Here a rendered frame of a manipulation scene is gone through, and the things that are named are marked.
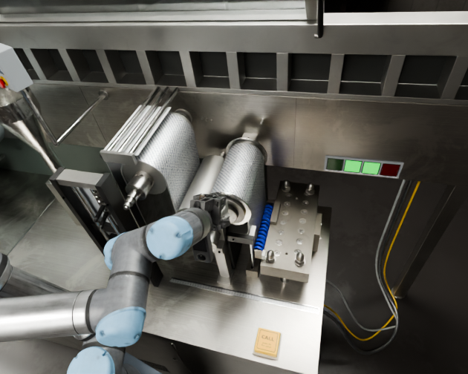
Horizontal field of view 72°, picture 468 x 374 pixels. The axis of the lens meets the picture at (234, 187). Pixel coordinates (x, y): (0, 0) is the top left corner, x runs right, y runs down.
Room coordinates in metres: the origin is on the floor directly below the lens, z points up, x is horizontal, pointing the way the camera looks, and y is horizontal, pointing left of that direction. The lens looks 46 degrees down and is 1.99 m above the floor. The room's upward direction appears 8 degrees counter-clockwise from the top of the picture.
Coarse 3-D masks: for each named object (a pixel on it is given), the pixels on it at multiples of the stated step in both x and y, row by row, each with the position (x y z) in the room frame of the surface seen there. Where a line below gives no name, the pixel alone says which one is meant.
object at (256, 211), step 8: (264, 184) 0.83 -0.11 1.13; (264, 192) 0.82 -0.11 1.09; (256, 200) 0.71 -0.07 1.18; (264, 200) 0.82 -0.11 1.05; (256, 208) 0.70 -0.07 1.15; (256, 216) 0.70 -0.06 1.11; (248, 224) 0.61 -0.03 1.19; (256, 224) 0.69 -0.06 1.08; (248, 232) 0.61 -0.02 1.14; (256, 232) 0.68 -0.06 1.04
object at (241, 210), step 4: (252, 144) 0.85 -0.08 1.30; (228, 200) 0.62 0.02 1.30; (232, 200) 0.62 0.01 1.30; (232, 204) 0.61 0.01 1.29; (236, 204) 0.61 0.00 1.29; (240, 204) 0.61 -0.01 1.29; (236, 208) 0.61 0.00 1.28; (240, 208) 0.60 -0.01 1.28; (240, 212) 0.61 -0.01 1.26; (244, 212) 0.60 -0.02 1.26; (240, 216) 0.61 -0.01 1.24; (244, 216) 0.60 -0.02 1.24; (236, 220) 0.61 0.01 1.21; (240, 220) 0.61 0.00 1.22
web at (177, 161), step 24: (168, 120) 0.90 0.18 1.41; (168, 144) 0.80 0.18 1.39; (192, 144) 0.89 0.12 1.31; (240, 144) 0.85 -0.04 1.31; (120, 168) 0.75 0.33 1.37; (168, 168) 0.73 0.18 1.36; (192, 168) 0.86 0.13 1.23; (240, 168) 0.73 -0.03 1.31; (168, 192) 0.92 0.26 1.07; (240, 192) 0.64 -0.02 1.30; (144, 216) 0.75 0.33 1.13; (168, 216) 0.87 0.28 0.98
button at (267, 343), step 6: (258, 330) 0.39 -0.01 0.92; (264, 330) 0.38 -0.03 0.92; (270, 330) 0.38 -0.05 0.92; (258, 336) 0.37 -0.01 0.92; (264, 336) 0.37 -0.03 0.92; (270, 336) 0.36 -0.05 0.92; (276, 336) 0.36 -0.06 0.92; (258, 342) 0.35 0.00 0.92; (264, 342) 0.35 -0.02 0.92; (270, 342) 0.35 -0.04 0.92; (276, 342) 0.34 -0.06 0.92; (258, 348) 0.34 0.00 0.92; (264, 348) 0.33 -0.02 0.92; (270, 348) 0.33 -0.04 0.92; (276, 348) 0.33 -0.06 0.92; (264, 354) 0.32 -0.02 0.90; (270, 354) 0.31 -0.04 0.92; (276, 354) 0.31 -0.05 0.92
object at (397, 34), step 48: (48, 48) 1.19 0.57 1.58; (96, 48) 1.12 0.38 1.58; (144, 48) 1.06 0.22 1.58; (192, 48) 1.00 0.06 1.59; (240, 48) 0.94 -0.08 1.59; (288, 48) 0.89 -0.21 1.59; (336, 48) 0.85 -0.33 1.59; (384, 48) 0.80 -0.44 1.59; (432, 48) 0.76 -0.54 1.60; (336, 96) 0.84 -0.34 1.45; (384, 96) 0.79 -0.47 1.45; (432, 96) 0.76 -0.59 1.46
